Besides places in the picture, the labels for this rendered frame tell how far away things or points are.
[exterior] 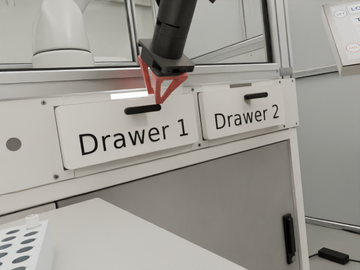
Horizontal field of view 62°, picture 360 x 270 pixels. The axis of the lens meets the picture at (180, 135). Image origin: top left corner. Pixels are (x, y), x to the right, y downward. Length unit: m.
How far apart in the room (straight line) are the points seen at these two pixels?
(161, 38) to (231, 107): 0.30
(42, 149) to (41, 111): 0.06
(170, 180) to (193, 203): 0.09
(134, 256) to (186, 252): 0.05
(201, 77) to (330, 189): 1.64
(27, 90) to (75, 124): 0.09
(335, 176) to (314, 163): 0.15
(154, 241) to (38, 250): 0.12
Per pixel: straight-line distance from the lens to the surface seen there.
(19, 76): 0.56
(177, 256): 0.31
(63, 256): 0.36
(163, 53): 0.52
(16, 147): 0.55
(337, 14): 1.22
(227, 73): 0.78
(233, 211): 0.82
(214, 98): 0.71
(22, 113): 0.55
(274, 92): 0.87
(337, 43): 1.11
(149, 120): 0.61
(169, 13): 0.50
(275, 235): 0.96
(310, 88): 2.14
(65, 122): 0.55
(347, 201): 2.20
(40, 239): 0.31
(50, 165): 0.56
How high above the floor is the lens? 0.90
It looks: 5 degrees down
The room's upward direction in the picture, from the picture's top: 7 degrees counter-clockwise
